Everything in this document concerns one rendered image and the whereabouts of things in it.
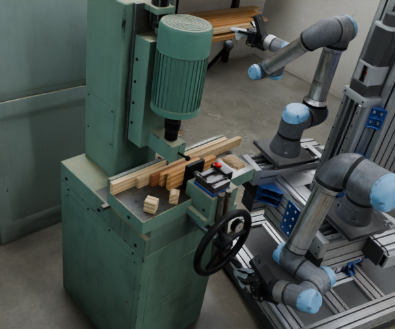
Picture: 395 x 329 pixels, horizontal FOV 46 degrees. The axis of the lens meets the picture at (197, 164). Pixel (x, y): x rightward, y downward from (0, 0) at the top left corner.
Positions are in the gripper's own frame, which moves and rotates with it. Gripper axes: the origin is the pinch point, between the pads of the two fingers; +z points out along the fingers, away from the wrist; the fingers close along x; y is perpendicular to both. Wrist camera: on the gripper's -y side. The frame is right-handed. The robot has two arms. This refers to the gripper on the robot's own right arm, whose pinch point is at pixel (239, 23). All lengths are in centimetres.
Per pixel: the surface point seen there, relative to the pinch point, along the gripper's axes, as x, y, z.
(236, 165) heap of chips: -60, 25, -62
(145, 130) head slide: -92, 4, -44
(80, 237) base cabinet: -117, 59, -29
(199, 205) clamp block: -89, 22, -73
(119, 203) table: -113, 20, -56
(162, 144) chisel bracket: -90, 6, -52
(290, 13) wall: 230, 93, 143
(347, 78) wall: 226, 131, 54
